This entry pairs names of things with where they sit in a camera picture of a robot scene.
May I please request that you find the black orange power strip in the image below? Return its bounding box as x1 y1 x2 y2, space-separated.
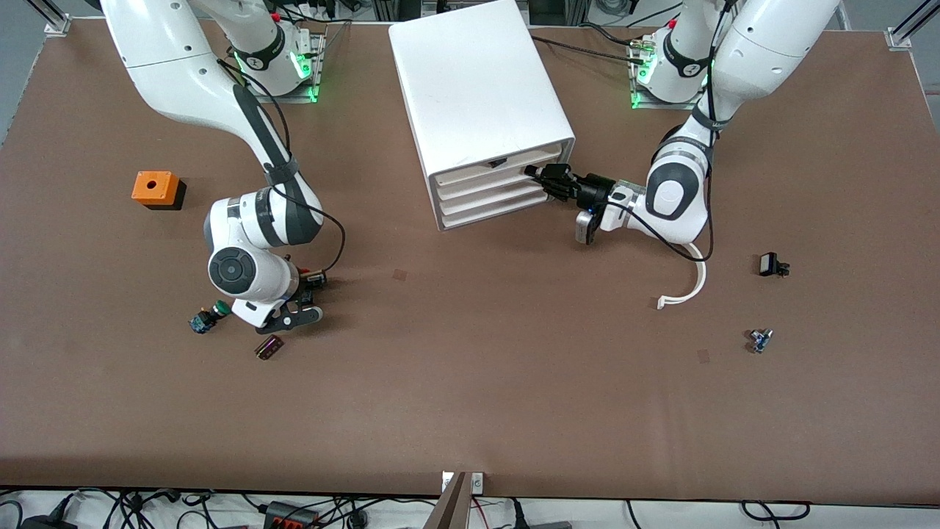
263 501 321 529

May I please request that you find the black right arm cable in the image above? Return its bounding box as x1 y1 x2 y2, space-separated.
217 59 347 276

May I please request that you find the grey slanted beam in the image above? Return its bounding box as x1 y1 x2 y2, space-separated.
424 472 471 529

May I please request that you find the white drawer cabinet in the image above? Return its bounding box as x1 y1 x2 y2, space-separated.
388 0 576 232

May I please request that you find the white curved plastic arc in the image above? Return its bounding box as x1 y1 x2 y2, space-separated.
656 242 707 311

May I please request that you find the black looped floor cable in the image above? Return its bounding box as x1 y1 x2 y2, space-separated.
740 500 813 523

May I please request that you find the white plastic drawer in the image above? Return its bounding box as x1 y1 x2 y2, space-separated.
435 145 565 190
439 190 565 227
438 180 552 215

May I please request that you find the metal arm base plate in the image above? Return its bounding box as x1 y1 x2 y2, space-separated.
242 33 325 104
632 33 709 111

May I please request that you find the orange box with hole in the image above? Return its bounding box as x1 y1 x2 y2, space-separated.
131 170 187 212

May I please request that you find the green push button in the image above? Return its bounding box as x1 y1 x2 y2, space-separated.
189 300 233 336

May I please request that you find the white board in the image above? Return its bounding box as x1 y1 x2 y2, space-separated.
436 163 548 203

